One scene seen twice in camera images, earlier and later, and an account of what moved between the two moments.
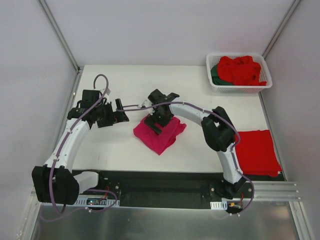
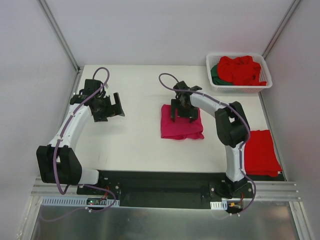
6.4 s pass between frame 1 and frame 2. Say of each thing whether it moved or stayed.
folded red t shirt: stayed
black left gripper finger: moved
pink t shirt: moved
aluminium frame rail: stayed
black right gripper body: moved
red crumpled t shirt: stayed
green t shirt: stayed
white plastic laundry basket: stayed
